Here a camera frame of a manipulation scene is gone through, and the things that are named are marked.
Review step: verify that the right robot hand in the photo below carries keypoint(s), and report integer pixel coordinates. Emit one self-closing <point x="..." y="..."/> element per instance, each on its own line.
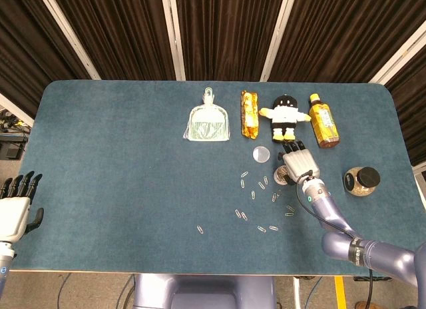
<point x="301" y="164"/>

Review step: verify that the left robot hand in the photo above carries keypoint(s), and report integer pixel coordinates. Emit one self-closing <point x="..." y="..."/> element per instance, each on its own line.
<point x="13" y="219"/>

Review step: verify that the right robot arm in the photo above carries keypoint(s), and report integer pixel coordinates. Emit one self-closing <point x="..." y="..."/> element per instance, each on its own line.
<point x="324" y="209"/>

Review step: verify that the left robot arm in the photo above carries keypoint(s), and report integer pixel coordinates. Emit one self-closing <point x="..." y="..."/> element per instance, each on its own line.
<point x="4" y="260"/>

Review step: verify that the purple robot base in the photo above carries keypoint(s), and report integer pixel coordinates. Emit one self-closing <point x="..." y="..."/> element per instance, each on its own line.
<point x="206" y="290"/>

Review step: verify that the clear paperclip container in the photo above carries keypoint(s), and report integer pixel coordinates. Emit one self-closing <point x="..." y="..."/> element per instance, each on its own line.
<point x="280" y="176"/>

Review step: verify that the clear round lid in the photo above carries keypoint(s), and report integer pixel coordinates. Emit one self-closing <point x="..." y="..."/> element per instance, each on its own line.
<point x="261" y="154"/>

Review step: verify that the yellow label tea bottle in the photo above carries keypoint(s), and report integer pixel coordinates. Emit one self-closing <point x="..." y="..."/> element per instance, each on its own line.
<point x="324" y="122"/>

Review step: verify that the black white plush toy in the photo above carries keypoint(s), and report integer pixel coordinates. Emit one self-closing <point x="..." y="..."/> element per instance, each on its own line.
<point x="284" y="116"/>

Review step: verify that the glass jar with black lid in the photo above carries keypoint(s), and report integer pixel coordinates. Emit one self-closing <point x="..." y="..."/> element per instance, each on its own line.
<point x="361" y="182"/>

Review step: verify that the black equipment box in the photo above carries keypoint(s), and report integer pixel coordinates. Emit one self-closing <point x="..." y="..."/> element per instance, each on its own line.
<point x="10" y="149"/>

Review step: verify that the gold foil snack package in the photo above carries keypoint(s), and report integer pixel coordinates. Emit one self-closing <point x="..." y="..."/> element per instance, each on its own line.
<point x="250" y="114"/>

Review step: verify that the packaged mini dustpan brush set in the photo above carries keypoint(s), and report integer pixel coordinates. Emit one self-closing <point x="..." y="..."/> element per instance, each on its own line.
<point x="208" y="122"/>

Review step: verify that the blue felt table cover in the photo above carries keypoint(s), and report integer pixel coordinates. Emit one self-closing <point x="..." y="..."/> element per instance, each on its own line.
<point x="116" y="189"/>

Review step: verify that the brown curtain panel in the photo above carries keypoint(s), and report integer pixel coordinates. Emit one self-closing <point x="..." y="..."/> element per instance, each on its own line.
<point x="342" y="32"/>
<point x="412" y="106"/>
<point x="26" y="39"/>
<point x="123" y="32"/>
<point x="226" y="32"/>

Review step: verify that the white table leg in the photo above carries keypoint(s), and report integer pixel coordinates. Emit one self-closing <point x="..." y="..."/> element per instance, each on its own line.
<point x="296" y="292"/>

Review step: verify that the yellow floor tape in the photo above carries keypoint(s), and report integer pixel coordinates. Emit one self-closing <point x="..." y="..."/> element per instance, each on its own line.
<point x="340" y="294"/>

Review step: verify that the brown shoe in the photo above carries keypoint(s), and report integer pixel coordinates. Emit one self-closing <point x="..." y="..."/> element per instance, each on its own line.
<point x="367" y="304"/>

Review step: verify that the white partition post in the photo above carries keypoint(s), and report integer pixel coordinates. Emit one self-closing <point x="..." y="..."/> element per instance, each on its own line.
<point x="15" y="108"/>
<point x="279" y="32"/>
<point x="173" y="32"/>
<point x="66" y="32"/>
<point x="399" y="51"/>

